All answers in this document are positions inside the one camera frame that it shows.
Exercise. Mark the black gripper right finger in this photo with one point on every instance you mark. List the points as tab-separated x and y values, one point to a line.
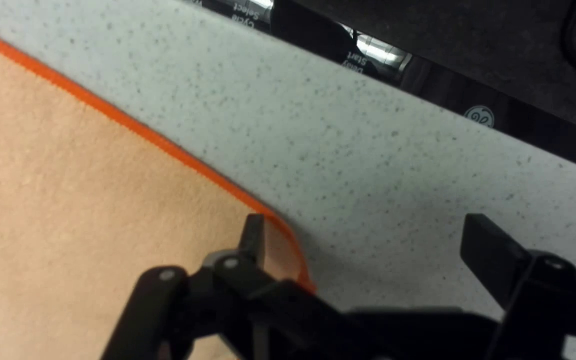
548	306

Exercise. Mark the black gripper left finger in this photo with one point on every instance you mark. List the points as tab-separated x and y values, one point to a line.
234	313

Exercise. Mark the orange microfibre cloth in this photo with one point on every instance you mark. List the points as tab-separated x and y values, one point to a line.
69	200

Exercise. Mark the black equipment with silver parts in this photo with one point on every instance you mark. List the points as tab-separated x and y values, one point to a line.
500	53

